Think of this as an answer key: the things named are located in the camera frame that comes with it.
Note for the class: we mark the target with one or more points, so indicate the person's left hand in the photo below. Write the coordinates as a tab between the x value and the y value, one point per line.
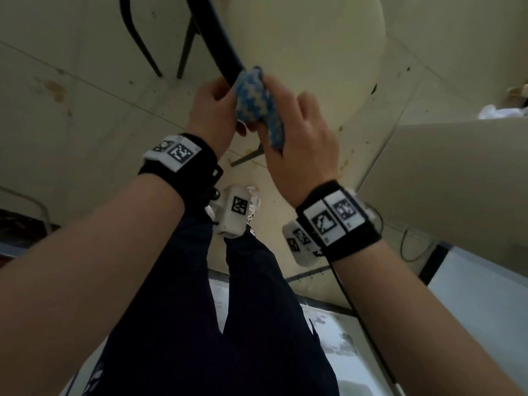
210	115

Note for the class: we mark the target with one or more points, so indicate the person's right hand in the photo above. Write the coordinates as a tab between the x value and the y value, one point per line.
309	160

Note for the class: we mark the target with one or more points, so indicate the blue patterned cleaning cloth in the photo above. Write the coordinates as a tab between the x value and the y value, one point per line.
251	98

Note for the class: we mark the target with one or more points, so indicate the person's right forearm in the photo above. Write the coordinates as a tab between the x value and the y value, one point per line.
412	325

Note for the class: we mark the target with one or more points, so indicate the person's left forearm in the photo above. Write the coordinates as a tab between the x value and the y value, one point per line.
82	276

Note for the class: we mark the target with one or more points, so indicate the person's right white shoe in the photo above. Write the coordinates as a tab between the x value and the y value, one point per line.
253	202

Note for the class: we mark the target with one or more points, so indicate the person's white shoe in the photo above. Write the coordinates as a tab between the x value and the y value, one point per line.
210	212
253	202

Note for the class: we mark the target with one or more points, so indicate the person's left white shoe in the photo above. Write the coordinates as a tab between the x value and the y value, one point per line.
210	212

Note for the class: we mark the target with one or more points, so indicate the person's dark trousers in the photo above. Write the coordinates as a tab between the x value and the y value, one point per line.
247	325

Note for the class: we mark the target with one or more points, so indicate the black left wristband with markers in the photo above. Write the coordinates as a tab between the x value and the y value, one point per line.
198	169

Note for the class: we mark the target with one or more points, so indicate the black wristband with markers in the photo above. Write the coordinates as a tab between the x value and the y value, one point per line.
198	169
354	243

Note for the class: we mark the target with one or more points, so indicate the black right wristband with markers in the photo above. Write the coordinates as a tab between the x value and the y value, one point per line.
354	243

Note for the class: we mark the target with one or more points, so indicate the white right wrist tracker box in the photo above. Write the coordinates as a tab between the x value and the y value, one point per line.
301	255

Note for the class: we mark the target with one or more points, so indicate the white wrist tracker box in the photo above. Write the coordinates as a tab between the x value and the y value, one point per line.
301	255
235	220

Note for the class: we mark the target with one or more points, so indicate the white left wrist tracker box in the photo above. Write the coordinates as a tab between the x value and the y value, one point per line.
235	220

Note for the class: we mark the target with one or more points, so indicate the dark red wooden door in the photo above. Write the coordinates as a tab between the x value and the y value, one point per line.
16	226

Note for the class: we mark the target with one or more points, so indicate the black hook rail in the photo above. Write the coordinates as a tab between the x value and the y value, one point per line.
305	277

